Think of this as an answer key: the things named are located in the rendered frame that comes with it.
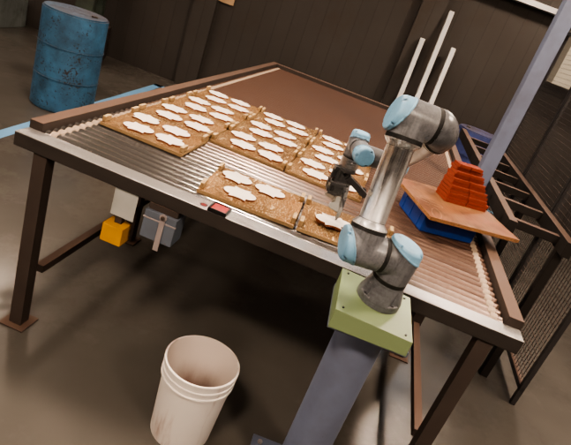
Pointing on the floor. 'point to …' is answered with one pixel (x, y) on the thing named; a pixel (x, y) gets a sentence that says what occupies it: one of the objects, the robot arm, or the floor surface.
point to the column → (330, 392)
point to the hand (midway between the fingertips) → (334, 213)
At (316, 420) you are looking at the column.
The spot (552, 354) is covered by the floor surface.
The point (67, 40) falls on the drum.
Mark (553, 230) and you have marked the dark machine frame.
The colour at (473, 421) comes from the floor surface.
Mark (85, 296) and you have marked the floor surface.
